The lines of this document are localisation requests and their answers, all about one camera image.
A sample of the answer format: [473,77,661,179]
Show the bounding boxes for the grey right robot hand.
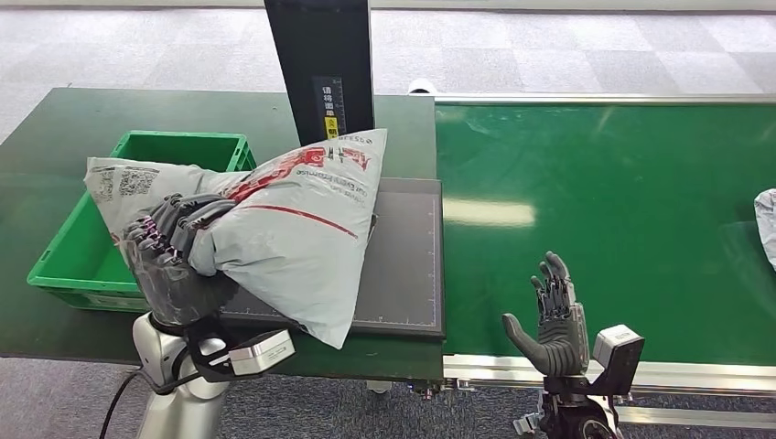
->
[501,251,590,378]

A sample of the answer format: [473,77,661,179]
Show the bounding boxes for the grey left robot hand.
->
[121,193,241,328]

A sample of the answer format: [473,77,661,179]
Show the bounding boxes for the grey poly mailer package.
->
[83,128,388,350]
[754,188,776,272]

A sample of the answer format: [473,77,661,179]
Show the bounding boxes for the green conveyor belt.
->
[434,103,776,366]

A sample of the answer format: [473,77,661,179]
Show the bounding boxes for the green plastic crate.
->
[27,130,258,314]

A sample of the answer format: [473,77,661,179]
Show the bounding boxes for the black scanner base platform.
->
[221,177,446,339]

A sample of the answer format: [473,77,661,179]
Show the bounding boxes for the dark green table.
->
[0,88,445,381]

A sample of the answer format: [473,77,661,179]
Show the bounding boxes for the black yellow column label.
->
[312,75,348,141]

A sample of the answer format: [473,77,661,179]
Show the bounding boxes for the black scanner column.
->
[264,0,376,146]

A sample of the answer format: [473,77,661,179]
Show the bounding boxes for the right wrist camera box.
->
[590,324,646,398]

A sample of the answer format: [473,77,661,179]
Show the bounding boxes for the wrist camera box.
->
[199,328,297,380]
[590,324,646,398]

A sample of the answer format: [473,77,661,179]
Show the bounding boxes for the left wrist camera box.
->
[199,328,297,380]

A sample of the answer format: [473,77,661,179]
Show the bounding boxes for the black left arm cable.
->
[98,366,202,439]

